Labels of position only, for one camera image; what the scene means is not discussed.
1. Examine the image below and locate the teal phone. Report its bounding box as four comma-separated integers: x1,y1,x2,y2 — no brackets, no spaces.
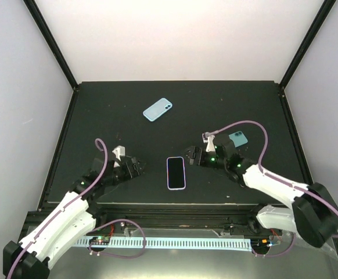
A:
229,131,248,148

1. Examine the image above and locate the small circuit board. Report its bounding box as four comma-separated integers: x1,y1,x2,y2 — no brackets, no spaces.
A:
89,236,110,245
256,238,276,247

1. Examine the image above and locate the right small circuit board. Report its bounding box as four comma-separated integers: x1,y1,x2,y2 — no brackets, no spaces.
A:
256,238,276,247

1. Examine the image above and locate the left purple base cable loop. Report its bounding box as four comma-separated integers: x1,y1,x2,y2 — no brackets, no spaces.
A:
87,218,147,259

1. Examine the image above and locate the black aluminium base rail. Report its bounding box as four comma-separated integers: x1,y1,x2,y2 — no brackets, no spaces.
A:
26,203,263,236

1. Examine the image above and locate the light blue slotted cable duct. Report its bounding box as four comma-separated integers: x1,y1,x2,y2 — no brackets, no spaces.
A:
73,236,251,252

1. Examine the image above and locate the left small circuit board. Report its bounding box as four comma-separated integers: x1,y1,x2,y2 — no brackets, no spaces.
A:
89,236,110,245

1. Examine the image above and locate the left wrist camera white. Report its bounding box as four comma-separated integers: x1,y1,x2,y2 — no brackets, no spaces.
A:
112,145,125,168

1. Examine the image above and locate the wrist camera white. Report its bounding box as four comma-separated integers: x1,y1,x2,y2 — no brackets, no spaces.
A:
202,133,215,152
112,145,125,168

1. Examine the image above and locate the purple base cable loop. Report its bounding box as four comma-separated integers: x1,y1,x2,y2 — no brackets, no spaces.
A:
87,218,147,259
251,231,295,259

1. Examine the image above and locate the black phone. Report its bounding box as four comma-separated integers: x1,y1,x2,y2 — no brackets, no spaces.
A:
167,158,185,188

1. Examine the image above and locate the right black frame post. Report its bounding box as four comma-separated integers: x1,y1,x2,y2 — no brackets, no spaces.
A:
279,0,336,90

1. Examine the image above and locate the light blue phone case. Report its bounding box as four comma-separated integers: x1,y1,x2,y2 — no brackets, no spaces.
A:
142,98,173,122

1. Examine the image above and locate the lilac phone case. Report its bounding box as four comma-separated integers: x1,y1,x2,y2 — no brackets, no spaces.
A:
166,156,186,191

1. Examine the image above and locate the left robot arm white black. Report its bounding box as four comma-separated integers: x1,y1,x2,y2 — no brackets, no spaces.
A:
3,156,145,278

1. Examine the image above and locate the left black frame post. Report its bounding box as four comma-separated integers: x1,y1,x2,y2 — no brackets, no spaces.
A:
23,0,78,90

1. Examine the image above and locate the black frame post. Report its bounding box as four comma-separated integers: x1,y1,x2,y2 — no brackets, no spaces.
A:
279,0,336,90
23,0,78,90

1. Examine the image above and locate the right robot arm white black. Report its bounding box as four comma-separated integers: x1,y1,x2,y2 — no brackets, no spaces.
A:
184,135,338,248

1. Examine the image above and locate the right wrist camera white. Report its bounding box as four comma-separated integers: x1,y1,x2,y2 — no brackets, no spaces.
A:
202,133,215,152

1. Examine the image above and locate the right purple base cable loop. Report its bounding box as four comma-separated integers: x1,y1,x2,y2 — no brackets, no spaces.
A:
251,231,295,259

